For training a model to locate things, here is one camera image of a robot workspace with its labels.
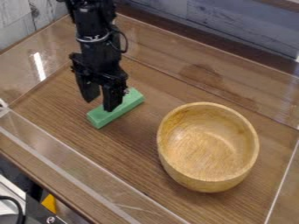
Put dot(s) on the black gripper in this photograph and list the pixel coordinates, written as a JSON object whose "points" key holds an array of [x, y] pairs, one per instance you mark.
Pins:
{"points": [[96, 67]]}

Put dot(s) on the green foam block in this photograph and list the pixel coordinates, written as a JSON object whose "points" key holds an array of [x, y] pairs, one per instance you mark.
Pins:
{"points": [[100, 118]]}

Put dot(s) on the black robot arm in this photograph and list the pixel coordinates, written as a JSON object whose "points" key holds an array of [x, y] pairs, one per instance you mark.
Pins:
{"points": [[94, 16]]}

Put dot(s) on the brown wooden bowl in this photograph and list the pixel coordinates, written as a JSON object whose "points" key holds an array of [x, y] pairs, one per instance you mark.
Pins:
{"points": [[207, 146]]}

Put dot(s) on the black and yellow base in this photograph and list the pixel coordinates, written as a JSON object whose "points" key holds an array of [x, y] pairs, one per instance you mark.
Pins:
{"points": [[43, 209]]}

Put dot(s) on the clear acrylic front wall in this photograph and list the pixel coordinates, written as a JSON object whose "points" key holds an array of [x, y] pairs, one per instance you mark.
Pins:
{"points": [[80, 183]]}

